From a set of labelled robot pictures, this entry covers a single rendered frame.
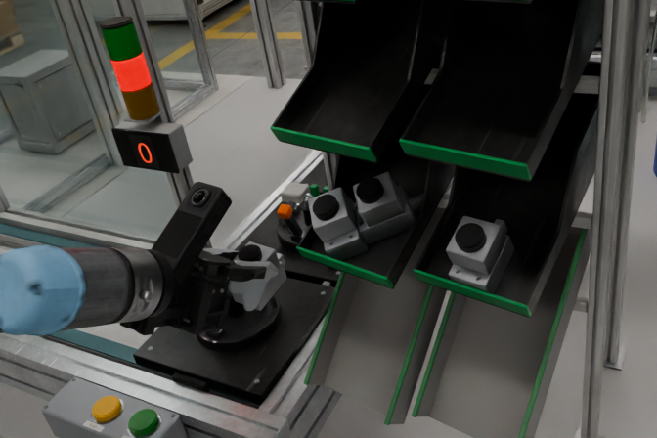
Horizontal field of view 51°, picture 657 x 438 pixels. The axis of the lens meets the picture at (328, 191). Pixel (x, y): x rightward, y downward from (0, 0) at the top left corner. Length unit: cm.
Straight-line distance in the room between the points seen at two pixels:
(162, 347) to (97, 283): 48
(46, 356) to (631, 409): 89
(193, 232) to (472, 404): 39
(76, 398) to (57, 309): 50
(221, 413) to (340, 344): 20
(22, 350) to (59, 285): 63
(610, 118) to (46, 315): 55
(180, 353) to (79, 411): 16
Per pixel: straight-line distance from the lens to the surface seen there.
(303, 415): 101
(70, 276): 64
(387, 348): 91
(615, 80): 71
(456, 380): 89
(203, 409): 102
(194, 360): 108
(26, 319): 63
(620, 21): 69
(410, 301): 90
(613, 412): 109
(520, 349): 86
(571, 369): 114
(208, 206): 76
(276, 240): 127
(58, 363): 119
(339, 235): 79
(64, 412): 111
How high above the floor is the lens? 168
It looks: 31 degrees down
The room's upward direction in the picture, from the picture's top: 10 degrees counter-clockwise
